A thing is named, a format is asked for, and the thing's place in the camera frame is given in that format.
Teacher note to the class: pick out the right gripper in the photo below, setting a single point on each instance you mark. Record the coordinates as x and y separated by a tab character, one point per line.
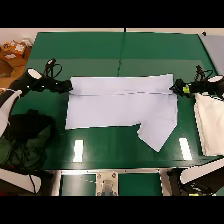
181	87

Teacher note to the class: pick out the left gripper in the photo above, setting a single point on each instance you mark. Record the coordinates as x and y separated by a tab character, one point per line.
61	86

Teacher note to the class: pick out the white shirt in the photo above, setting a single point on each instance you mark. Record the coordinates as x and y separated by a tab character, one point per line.
116	106

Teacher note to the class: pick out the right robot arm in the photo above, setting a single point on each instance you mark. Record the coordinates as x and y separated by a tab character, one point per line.
211	85

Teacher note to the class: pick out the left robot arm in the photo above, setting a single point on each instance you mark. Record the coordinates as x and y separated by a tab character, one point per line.
28	81

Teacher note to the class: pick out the white garment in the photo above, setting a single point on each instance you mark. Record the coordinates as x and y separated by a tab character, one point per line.
211	123

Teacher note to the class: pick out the cardboard box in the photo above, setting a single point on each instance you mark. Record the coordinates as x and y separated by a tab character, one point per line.
13	55

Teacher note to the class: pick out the dark green garment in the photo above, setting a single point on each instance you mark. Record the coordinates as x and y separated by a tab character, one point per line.
23	153

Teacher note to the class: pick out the silver frame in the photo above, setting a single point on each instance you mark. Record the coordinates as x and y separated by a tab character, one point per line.
106	183

